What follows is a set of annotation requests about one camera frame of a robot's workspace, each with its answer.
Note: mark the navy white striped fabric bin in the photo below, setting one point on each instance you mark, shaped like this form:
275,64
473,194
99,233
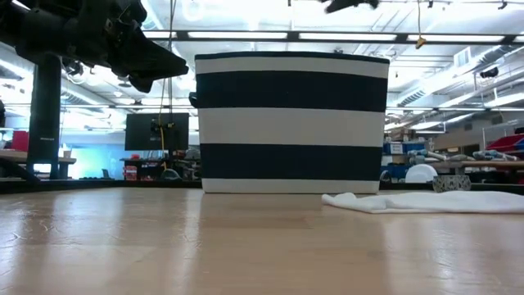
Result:
290,123

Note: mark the black column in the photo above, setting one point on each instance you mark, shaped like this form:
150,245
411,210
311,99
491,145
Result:
43,114

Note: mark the red box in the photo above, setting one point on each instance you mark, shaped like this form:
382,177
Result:
19,141

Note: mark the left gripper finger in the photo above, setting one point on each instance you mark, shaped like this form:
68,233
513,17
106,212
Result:
143,84
147,59

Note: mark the black ceiling fixture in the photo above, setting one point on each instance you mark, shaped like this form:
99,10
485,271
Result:
489,72

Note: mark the wooden workbench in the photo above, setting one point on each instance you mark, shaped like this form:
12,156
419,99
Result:
491,164
16,155

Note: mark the white cloth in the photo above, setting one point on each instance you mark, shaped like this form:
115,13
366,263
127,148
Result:
430,202

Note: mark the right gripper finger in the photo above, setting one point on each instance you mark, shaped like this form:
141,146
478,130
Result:
348,3

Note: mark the white round object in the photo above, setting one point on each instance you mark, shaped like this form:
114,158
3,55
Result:
421,174

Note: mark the black overhead beam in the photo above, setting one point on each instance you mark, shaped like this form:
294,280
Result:
292,36

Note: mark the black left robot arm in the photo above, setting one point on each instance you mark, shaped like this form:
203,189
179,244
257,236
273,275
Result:
24,24

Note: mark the black monitor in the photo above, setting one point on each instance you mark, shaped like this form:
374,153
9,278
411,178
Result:
143,131

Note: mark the red storage bin rack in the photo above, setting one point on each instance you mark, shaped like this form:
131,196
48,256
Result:
505,143

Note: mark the blue storage bins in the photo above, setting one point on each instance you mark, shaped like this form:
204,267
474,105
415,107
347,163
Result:
415,147

